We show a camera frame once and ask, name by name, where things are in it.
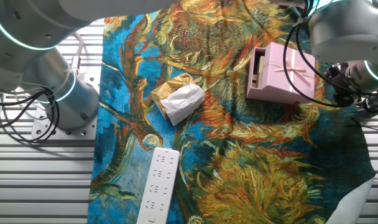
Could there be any gray camera mount arm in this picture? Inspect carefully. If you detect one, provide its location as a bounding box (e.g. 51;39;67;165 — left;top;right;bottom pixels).
358;95;378;114

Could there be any gold tissue pack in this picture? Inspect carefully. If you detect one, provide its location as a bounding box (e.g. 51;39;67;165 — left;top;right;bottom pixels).
150;73;206;127

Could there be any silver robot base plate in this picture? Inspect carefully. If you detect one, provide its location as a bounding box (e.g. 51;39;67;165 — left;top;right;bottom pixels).
31;71;101;140

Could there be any thick gray base cable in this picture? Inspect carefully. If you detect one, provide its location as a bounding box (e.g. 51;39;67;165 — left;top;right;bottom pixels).
69;30;85;75

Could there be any black base cable bundle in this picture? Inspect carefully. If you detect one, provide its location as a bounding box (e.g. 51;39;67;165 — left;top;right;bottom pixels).
0;86;62;144

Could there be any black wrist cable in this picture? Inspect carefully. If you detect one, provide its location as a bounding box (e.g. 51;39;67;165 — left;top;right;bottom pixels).
282;0;378;109

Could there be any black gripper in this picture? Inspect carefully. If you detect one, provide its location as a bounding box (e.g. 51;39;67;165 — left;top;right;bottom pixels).
324;62;361;108

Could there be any pink inner gift box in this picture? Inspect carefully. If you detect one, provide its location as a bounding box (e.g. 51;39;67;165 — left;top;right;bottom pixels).
246;47;268;101

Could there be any tan cardboard box insert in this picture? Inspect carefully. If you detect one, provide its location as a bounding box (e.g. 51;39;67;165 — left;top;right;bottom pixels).
252;55;266;90

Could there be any white power strip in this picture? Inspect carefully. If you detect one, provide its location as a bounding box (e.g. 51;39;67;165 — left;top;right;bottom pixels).
136;147;180;224

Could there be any sunflower painting print cloth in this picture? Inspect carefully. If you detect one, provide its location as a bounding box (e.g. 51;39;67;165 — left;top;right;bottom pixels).
87;0;376;224

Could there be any thin black wire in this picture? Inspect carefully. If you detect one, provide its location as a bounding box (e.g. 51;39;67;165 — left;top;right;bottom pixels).
346;116;369;129

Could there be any pink ribboned casing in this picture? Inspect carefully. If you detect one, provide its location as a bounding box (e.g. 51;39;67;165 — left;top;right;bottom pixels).
260;42;316;105

